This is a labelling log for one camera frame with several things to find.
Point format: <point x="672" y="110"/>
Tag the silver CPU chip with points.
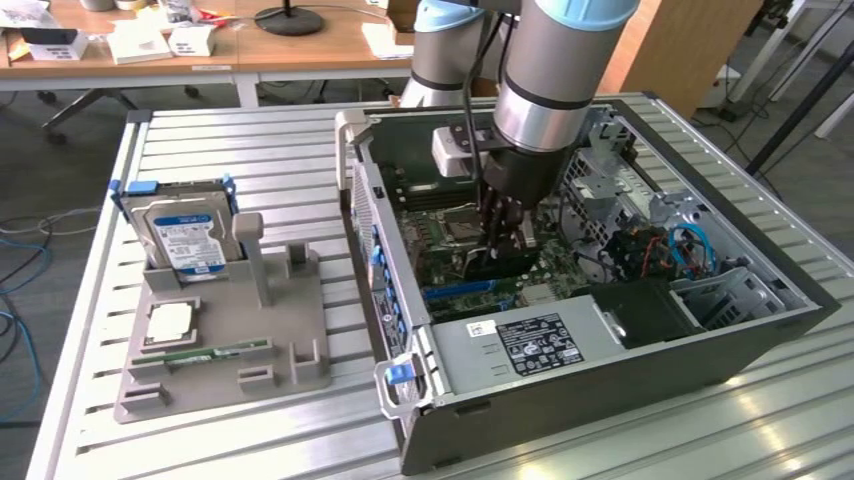
<point x="170" y="322"/>

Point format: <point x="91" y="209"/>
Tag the white floor box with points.
<point x="728" y="80"/>

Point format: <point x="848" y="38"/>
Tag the silver metal drive cage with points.
<point x="607" y="192"/>

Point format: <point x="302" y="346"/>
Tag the brown cardboard box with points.
<point x="401" y="17"/>

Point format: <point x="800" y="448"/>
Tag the stack of papers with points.
<point x="23" y="12"/>

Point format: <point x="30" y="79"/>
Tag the grey plastic parts rack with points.
<point x="227" y="310"/>

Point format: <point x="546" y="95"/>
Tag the hard disk with blue caddy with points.
<point x="187" y="240"/>

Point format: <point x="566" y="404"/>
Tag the metal disk bay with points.
<point x="728" y="300"/>

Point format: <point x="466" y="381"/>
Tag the blue expansion slot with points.
<point x="461" y="290"/>

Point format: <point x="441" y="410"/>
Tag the black plastic shroud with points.
<point x="641" y="310"/>

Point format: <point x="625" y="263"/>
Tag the wooden cabinet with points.
<point x="668" y="50"/>

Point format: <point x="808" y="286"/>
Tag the white table frame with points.
<point x="768" y="50"/>

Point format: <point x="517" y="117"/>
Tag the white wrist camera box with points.
<point x="457" y="155"/>

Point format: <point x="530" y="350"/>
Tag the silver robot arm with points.
<point x="547" y="75"/>

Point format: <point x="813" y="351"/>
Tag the open black PC case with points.
<point x="601" y="400"/>

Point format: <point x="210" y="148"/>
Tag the green RAM stick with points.
<point x="200" y="354"/>

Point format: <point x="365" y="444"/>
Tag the silver chipset heatsink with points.
<point x="539" y="295"/>

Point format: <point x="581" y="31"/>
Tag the black lamp base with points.
<point x="290" y="22"/>

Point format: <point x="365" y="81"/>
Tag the grey power supply unit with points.
<point x="534" y="345"/>

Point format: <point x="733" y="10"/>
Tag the white printed box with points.
<point x="190" y="42"/>

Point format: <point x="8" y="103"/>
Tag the white book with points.
<point x="383" y="42"/>

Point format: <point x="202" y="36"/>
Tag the white open box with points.
<point x="136" y="47"/>

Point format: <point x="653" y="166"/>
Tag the white box with black lid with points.
<point x="60" y="50"/>

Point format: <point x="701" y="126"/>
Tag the black chair base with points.
<point x="80" y="105"/>

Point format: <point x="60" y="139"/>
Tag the black Nvidia graphics card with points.
<point x="507" y="269"/>

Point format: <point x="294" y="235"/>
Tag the green motherboard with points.
<point x="554" y="265"/>

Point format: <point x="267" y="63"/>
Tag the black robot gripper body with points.
<point x="527" y="172"/>

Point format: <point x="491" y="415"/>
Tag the black stand pole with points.
<point x="801" y="112"/>

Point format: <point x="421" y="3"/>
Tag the CPU socket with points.
<point x="461" y="227"/>

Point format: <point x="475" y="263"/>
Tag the wooden office desk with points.
<point x="321" y="55"/>
<point x="87" y="70"/>

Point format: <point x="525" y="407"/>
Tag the RAM slot bank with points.
<point x="427" y="192"/>

